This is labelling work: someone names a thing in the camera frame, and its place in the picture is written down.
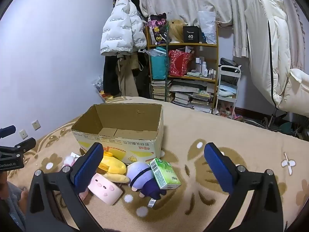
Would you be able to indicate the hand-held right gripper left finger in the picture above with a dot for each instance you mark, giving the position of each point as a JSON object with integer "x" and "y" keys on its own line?
{"x": 88, "y": 166}

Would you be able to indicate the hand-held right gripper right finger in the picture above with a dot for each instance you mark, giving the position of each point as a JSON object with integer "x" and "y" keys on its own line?
{"x": 217, "y": 166}

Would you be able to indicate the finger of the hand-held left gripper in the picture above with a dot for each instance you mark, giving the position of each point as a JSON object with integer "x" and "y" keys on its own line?
{"x": 8, "y": 131}
{"x": 26, "y": 145}

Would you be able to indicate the pink and white plush toy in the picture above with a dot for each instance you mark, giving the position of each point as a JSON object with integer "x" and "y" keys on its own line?
{"x": 68, "y": 160}

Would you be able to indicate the yellow plush toy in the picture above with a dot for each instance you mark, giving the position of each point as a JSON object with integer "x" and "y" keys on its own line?
{"x": 113, "y": 165}

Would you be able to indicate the pink pig plush pillow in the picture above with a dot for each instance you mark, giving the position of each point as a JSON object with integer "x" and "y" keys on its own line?
{"x": 103, "y": 187}

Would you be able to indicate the cardboard box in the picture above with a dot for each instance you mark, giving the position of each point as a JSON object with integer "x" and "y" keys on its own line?
{"x": 135, "y": 147}

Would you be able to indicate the green tissue packet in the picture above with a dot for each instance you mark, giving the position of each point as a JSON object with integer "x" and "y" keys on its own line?
{"x": 166, "y": 174}

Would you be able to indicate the purple-haired plush doll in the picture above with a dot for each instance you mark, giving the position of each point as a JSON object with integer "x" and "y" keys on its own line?
{"x": 138, "y": 174}

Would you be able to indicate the beige printed blanket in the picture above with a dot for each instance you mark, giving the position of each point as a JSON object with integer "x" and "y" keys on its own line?
{"x": 241, "y": 135}

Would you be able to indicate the pink toys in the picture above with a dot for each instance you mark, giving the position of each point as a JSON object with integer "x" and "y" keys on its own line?
{"x": 229, "y": 111}

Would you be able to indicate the pile of books and papers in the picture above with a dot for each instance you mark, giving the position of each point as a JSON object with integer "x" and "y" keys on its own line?
{"x": 193, "y": 99}

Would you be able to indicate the light blue cloth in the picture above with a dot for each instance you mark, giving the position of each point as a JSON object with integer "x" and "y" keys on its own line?
{"x": 227, "y": 89}

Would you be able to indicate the crumpled plastic bag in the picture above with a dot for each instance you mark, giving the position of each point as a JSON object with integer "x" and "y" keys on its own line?
{"x": 97, "y": 84}

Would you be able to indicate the black coat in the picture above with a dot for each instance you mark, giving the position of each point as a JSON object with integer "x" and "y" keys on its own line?
{"x": 109, "y": 75}

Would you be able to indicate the green pole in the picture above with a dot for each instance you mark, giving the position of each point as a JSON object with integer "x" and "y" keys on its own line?
{"x": 166, "y": 87}

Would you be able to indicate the stack of books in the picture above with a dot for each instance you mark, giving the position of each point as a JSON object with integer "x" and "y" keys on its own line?
{"x": 160, "y": 90}

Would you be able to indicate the folded green cloth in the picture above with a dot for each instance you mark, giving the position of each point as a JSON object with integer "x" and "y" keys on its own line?
{"x": 194, "y": 74}

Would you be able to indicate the brown coat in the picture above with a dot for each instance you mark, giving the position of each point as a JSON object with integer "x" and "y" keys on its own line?
{"x": 125, "y": 77}

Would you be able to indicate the group of cosmetic bottles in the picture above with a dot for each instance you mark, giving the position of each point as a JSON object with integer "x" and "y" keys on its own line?
{"x": 204, "y": 69}

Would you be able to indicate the white trolley cart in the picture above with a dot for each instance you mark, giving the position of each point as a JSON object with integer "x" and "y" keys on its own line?
{"x": 228, "y": 68}

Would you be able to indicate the black pouch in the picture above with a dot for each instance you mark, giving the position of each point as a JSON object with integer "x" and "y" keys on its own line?
{"x": 228, "y": 62}

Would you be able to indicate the red patterned bag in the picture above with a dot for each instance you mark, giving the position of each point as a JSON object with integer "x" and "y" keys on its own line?
{"x": 178, "y": 64}

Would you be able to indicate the teal bag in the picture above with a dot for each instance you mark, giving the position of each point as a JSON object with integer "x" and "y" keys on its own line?
{"x": 158, "y": 65}

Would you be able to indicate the wooden shelf unit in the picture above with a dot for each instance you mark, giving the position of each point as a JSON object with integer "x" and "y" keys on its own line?
{"x": 188, "y": 44}

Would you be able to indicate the cream padded folding chair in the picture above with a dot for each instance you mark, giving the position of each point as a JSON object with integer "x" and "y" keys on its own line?
{"x": 277, "y": 53}

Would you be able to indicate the black box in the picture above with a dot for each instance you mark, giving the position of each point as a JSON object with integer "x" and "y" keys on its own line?
{"x": 192, "y": 35}

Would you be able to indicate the clear plastic bag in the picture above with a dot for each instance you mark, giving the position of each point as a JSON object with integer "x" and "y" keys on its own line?
{"x": 207, "y": 26}

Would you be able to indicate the white puffer jacket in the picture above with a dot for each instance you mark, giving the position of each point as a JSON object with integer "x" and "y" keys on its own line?
{"x": 120, "y": 29}

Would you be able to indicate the blonde wig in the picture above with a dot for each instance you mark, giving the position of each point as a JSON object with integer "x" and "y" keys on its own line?
{"x": 175, "y": 30}

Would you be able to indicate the printed cartoon tote bag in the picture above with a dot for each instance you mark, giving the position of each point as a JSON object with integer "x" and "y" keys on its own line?
{"x": 157, "y": 29}

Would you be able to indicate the white wall socket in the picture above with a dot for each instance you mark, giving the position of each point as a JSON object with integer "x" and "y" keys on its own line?
{"x": 36, "y": 125}
{"x": 23, "y": 134}

